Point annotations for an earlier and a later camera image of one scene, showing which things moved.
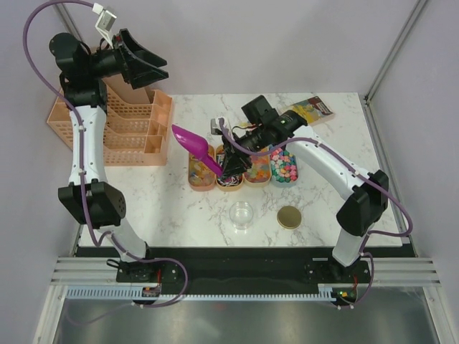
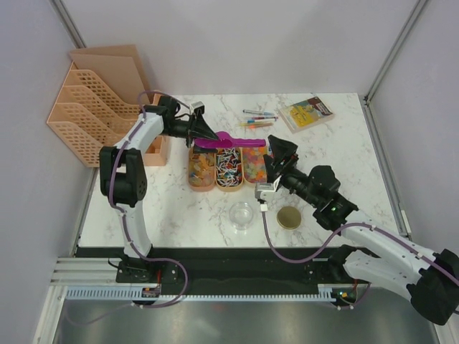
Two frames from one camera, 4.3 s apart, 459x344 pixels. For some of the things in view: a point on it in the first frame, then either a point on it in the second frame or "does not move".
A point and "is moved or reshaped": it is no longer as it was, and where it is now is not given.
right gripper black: [235, 161] to [281, 150]
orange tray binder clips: [231, 182] does not move
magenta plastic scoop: [199, 146] is moved or reshaped
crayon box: [314, 110] does not move
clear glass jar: [241, 213] does not move
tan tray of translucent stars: [259, 175] does not move
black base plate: [247, 268] does not move
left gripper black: [138, 74] to [198, 128]
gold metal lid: [289, 217] does not move
